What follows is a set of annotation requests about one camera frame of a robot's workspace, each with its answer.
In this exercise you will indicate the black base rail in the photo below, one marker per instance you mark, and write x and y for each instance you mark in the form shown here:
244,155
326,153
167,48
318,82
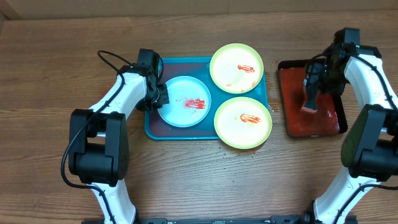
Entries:
275,219

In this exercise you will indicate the black tray with red liquid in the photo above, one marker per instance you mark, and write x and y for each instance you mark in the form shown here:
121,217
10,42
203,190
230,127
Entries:
328,120

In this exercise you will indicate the green plate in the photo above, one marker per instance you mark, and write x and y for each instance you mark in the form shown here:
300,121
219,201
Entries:
236,68
243,122

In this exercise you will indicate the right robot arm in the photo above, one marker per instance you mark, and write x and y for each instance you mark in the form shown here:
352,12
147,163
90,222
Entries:
369,151

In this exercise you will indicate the red and black sponge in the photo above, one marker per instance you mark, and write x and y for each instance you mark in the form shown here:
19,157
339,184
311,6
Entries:
310,99

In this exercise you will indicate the teal plastic tray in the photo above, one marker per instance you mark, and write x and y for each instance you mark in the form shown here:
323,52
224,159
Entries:
197,67

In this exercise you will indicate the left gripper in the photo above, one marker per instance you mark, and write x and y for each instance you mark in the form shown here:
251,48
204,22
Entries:
163,99

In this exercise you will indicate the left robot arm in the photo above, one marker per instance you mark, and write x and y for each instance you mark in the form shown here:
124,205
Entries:
97,155

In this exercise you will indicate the light blue plate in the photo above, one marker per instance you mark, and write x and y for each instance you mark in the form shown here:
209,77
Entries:
189,102

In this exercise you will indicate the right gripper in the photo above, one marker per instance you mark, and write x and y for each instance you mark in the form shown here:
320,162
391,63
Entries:
314,77

